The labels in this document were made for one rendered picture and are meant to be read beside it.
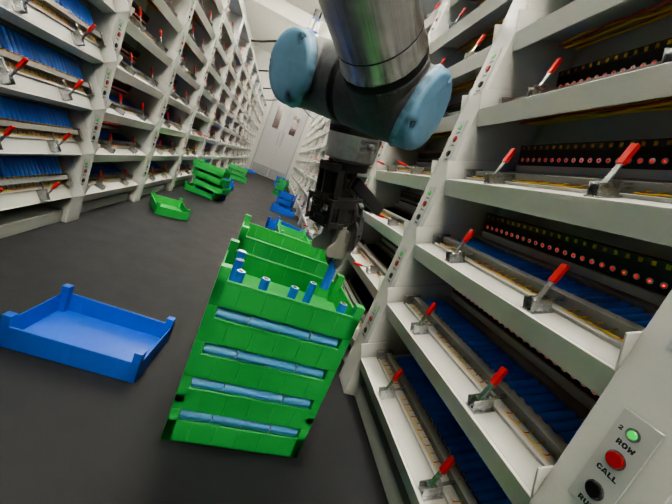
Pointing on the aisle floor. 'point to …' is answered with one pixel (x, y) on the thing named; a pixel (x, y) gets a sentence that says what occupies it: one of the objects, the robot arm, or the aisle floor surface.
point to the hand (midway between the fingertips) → (336, 260)
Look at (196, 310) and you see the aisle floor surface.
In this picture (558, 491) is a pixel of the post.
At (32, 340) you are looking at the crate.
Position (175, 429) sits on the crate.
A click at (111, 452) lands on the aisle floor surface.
